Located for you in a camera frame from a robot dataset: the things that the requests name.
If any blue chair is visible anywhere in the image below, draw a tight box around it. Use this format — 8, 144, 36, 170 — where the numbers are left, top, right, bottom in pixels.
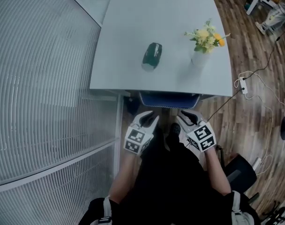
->
139, 90, 201, 110

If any black mesh office chair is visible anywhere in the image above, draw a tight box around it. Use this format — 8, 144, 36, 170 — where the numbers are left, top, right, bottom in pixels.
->
216, 144, 260, 205

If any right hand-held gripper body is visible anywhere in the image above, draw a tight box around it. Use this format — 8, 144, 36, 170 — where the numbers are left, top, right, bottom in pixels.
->
186, 121, 216, 152

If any grey shoulder strap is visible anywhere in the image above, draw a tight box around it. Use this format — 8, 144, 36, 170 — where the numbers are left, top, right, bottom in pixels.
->
231, 190, 254, 225
102, 195, 113, 225

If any black cable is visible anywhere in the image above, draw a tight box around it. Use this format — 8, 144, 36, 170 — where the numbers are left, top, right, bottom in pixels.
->
207, 89, 243, 121
244, 29, 285, 80

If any white cable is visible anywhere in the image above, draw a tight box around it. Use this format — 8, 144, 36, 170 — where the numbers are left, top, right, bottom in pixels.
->
233, 70, 285, 176

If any person's black clothing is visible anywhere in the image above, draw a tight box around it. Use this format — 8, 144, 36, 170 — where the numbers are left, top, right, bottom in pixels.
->
78, 125, 260, 225

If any person's black shoe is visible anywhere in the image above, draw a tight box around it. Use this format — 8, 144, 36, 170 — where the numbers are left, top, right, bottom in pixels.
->
168, 122, 181, 140

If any yellow flower bouquet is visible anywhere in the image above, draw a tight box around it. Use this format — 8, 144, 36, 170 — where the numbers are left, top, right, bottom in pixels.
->
184, 18, 231, 54

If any grey square table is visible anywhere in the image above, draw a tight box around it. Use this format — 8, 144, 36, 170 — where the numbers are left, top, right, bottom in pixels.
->
89, 0, 234, 102

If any dark green tissue pack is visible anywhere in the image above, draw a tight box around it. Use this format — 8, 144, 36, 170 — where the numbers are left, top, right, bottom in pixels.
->
141, 42, 164, 73

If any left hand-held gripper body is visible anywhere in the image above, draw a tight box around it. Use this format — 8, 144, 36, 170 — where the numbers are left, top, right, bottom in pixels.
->
123, 124, 154, 155

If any black bag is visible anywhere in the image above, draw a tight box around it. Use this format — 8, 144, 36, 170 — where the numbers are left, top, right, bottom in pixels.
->
126, 96, 141, 116

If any person's left forearm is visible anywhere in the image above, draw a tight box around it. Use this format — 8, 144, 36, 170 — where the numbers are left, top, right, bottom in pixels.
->
108, 152, 143, 203

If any person's right forearm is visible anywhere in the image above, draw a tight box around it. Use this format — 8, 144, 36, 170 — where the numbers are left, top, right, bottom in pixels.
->
203, 148, 232, 196

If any white power strip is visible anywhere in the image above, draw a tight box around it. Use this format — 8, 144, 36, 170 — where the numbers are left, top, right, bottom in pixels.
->
238, 77, 248, 95

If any white power adapter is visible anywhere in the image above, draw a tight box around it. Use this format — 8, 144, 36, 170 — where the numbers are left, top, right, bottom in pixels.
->
252, 157, 263, 171

